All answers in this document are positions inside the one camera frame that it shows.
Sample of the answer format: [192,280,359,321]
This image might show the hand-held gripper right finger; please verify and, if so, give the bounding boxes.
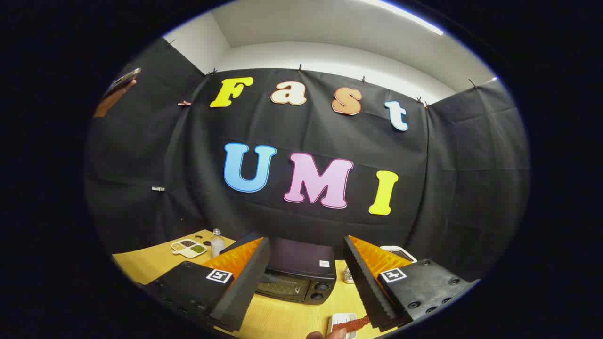
[343,235,481,332]

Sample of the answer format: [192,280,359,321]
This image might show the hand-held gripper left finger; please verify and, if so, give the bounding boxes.
[141,237,272,332]

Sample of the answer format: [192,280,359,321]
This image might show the red dried meat strip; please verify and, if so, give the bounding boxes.
[332,316,371,333]

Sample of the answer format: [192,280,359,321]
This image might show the black toaster oven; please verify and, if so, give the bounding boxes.
[220,231,337,306]

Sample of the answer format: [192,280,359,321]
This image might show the white bread toaster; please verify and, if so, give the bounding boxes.
[381,245,417,263]

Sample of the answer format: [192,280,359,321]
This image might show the small white square dish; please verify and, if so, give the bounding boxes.
[328,312,359,339]

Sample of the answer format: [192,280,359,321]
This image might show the clear plastic bottle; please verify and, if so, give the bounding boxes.
[211,229,226,258]

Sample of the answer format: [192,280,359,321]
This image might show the white divided grain dish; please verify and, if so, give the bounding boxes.
[171,239,208,258]

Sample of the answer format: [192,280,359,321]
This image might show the smartphone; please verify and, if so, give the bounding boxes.
[105,67,142,97]

